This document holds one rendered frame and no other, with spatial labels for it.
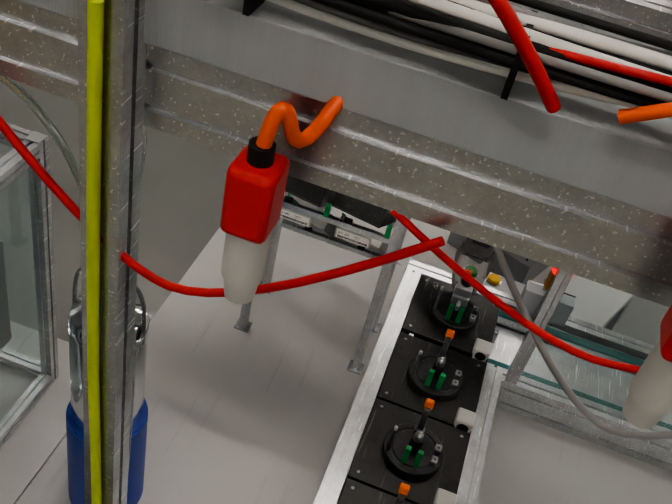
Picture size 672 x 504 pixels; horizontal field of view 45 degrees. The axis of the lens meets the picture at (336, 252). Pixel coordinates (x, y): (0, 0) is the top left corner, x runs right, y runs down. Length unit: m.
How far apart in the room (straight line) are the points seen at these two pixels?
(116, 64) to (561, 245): 0.44
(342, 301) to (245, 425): 0.53
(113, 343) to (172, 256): 2.71
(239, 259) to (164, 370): 1.37
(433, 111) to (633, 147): 0.17
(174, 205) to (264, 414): 2.09
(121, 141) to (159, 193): 3.24
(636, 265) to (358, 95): 0.30
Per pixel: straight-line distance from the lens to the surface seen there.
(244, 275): 0.78
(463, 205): 0.77
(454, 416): 2.03
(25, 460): 1.97
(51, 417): 2.03
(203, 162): 4.29
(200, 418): 2.03
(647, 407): 0.76
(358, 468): 1.87
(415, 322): 2.21
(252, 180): 0.70
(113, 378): 1.05
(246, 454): 1.98
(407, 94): 0.72
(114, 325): 0.98
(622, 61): 0.70
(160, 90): 0.82
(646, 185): 0.74
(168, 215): 3.93
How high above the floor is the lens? 2.47
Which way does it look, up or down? 40 degrees down
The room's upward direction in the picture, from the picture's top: 14 degrees clockwise
